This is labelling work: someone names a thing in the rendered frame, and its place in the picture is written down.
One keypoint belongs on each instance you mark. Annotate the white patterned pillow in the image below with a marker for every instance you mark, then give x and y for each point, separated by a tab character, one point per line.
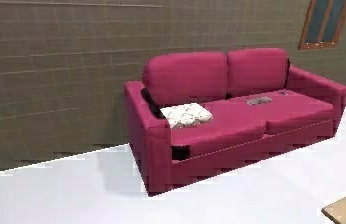
186	115

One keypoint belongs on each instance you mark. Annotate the crimson two-seat sofa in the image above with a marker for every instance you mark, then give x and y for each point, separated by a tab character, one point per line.
234	120

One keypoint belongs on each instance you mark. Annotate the grey flat remote control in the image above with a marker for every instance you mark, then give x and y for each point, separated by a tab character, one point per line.
258	100

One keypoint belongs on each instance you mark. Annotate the brown framed window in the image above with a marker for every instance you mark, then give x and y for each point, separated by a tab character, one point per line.
324	23

